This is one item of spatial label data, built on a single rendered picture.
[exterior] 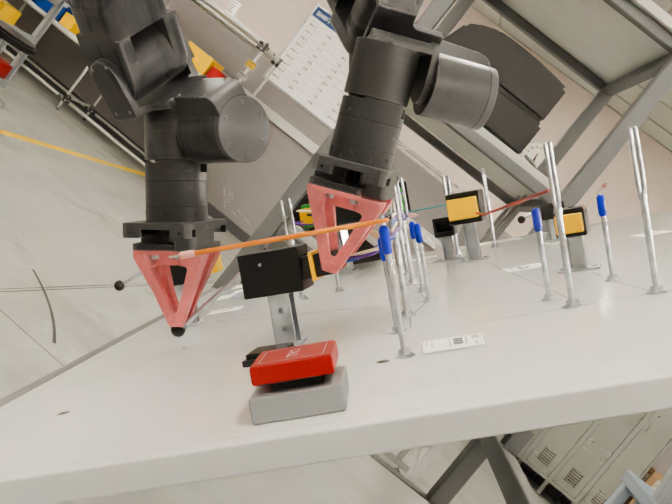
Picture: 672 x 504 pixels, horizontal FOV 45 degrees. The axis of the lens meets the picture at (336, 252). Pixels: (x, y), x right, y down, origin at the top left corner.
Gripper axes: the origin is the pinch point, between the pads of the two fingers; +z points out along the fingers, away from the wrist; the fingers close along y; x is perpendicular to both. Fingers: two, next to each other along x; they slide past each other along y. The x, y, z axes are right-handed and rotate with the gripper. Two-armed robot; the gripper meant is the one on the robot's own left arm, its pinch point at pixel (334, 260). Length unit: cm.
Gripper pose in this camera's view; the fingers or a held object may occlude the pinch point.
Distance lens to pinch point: 72.5
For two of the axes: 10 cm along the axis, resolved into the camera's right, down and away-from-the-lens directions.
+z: -2.4, 9.6, 1.5
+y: 1.8, -1.1, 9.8
